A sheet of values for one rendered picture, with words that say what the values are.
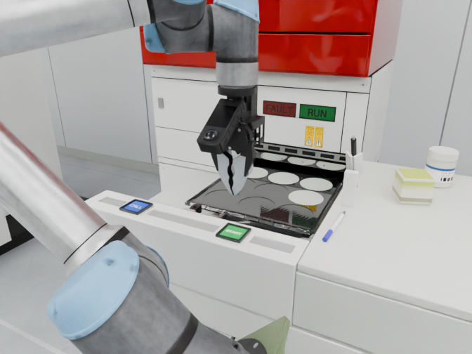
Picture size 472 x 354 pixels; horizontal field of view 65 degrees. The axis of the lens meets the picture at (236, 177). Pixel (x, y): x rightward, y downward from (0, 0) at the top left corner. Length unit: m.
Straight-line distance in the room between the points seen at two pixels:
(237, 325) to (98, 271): 0.47
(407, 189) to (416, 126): 1.79
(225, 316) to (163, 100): 0.93
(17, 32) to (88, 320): 0.34
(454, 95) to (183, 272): 2.18
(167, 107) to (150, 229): 0.76
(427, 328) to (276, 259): 0.27
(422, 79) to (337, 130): 1.50
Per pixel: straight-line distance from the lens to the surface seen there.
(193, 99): 1.43
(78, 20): 0.52
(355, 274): 0.69
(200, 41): 0.65
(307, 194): 1.12
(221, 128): 0.63
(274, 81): 1.27
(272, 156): 1.32
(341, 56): 1.15
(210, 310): 0.87
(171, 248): 0.83
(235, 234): 0.77
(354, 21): 1.14
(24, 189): 0.61
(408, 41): 2.66
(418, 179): 0.96
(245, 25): 0.65
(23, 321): 2.24
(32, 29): 0.53
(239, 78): 0.66
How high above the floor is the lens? 1.37
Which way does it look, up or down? 22 degrees down
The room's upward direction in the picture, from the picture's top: straight up
